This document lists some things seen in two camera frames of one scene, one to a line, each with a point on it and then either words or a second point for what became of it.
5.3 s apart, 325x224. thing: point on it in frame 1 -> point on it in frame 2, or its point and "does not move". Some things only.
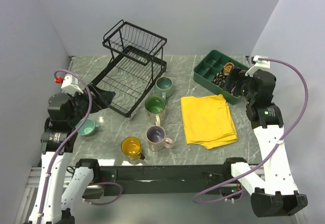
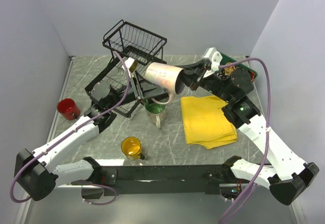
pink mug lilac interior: [156, 139] -> [169, 78]
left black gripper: [103, 99] -> [137, 87]
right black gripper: [237, 74] -> [193, 72]
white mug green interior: [155, 107] does not move
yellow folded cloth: [207, 121] does not move
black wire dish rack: [137, 63] does not move
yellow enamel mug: [131, 147] does not move
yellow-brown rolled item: [227, 67] does not move
